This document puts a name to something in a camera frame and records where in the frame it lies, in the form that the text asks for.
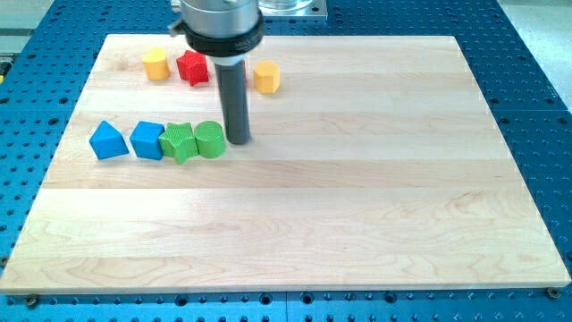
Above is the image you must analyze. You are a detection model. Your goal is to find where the yellow hexagon block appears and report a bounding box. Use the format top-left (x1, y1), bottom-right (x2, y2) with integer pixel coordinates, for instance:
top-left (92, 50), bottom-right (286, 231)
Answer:
top-left (253, 61), bottom-right (281, 94)

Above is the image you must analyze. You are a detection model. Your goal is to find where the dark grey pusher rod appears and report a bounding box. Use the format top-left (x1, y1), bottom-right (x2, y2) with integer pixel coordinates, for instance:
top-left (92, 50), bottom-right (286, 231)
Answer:
top-left (215, 61), bottom-right (250, 145)

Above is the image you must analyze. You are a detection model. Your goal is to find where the yellow heart block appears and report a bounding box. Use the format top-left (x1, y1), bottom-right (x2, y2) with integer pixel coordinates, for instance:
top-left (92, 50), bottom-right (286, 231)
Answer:
top-left (142, 47), bottom-right (171, 81)

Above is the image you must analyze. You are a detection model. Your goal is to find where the green cylinder block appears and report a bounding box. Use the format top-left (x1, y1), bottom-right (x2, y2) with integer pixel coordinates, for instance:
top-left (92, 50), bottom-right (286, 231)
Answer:
top-left (194, 121), bottom-right (226, 158)

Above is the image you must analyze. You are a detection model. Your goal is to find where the blue cube block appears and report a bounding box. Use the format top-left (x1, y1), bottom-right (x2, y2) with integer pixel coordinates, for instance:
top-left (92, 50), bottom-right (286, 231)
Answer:
top-left (130, 121), bottom-right (164, 160)

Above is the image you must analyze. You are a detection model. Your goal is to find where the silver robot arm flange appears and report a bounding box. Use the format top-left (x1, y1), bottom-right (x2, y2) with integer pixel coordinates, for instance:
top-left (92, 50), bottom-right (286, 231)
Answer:
top-left (169, 0), bottom-right (265, 66)

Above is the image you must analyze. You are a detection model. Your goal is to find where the light wooden board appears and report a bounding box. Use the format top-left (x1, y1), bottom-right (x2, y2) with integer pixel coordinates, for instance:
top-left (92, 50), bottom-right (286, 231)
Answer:
top-left (1, 34), bottom-right (570, 294)

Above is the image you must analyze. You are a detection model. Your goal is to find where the blue triangle block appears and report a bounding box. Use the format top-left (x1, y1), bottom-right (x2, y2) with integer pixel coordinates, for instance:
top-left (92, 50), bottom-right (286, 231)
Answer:
top-left (88, 121), bottom-right (129, 160)

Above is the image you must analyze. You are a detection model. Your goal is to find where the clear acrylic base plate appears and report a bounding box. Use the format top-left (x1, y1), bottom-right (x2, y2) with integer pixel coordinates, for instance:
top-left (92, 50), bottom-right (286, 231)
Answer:
top-left (258, 0), bottom-right (328, 21)

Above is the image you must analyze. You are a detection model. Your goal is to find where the red star block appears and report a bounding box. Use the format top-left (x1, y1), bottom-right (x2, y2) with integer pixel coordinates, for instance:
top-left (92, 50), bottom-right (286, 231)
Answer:
top-left (176, 50), bottom-right (209, 87)

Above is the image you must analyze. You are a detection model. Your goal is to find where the green star block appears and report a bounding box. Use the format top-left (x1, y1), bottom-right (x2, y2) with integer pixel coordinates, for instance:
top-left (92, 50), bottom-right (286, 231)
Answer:
top-left (158, 123), bottom-right (198, 164)

